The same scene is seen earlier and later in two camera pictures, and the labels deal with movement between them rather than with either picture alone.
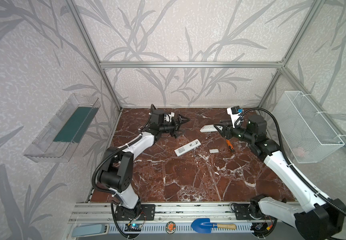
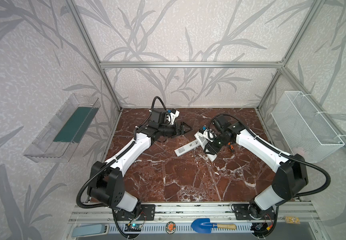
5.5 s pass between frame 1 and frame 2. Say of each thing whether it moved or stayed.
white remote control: stayed
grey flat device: stayed
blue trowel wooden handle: stayed
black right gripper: moved
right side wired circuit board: stayed
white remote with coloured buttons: moved
